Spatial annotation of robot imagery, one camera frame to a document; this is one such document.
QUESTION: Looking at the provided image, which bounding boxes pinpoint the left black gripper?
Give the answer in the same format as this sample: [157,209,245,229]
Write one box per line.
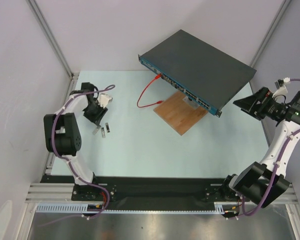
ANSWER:
[83,100,108,126]

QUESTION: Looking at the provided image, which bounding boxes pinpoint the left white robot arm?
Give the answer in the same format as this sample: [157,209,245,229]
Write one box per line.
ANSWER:
[43,82,115,200]

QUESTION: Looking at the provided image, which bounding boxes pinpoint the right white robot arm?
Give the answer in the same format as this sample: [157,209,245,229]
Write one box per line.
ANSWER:
[220,87,300,209]

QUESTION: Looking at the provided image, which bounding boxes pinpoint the wooden board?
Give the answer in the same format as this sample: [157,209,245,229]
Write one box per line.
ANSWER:
[153,91,209,136]

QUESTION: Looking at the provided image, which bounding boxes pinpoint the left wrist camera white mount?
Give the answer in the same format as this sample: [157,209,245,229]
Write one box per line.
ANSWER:
[97,93,113,108]

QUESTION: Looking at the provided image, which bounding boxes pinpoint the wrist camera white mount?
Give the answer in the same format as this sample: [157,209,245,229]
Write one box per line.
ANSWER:
[273,77,291,98]
[97,93,113,108]

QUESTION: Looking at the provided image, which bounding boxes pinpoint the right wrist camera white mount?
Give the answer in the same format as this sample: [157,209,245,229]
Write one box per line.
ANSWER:
[273,77,291,98]

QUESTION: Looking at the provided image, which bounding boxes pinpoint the black network switch blue front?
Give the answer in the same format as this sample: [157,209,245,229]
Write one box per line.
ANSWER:
[138,29,257,117]

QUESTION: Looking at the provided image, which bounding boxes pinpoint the red ethernet cable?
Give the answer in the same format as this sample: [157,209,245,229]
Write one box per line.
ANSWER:
[136,72,164,109]

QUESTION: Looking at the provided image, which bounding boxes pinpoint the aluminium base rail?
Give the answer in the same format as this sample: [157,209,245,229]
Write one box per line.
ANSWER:
[25,183,74,203]

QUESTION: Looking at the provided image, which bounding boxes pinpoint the slotted cable duct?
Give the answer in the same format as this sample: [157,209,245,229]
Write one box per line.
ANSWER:
[36,202,240,215]

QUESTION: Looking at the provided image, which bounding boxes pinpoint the right aluminium frame post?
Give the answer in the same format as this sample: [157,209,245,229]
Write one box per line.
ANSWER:
[249,0,293,68]

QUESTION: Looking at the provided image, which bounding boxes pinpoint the aluminium frame post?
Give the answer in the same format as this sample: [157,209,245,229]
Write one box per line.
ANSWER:
[25,0,75,80]
[249,0,293,68]

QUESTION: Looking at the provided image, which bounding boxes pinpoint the left aluminium frame post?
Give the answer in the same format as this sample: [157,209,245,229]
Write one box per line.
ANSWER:
[25,0,75,80]

